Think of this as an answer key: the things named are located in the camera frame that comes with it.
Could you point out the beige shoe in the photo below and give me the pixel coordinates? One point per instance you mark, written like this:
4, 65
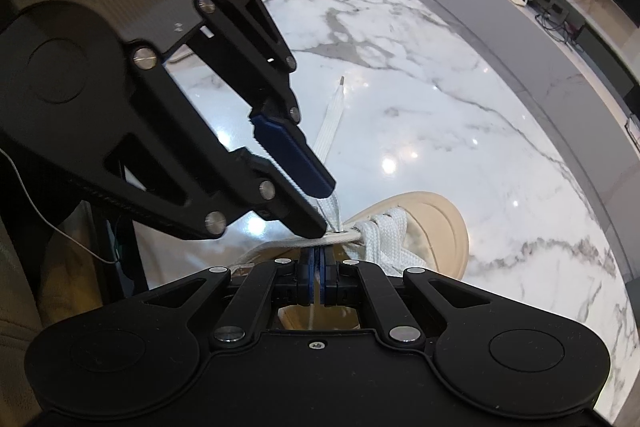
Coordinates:
440, 237

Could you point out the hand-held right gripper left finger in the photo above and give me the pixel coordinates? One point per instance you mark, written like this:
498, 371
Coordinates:
309, 279

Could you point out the long marble media console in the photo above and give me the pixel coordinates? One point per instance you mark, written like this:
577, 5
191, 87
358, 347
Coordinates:
500, 22

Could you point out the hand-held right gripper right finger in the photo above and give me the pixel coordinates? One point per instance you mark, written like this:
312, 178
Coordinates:
326, 279

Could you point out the beige cloth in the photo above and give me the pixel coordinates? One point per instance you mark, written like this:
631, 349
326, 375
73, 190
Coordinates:
20, 287

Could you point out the white shoelace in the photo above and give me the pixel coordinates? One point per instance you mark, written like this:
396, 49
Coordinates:
332, 122

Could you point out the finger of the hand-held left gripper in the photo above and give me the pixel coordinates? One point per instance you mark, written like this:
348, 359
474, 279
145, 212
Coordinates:
295, 212
295, 157

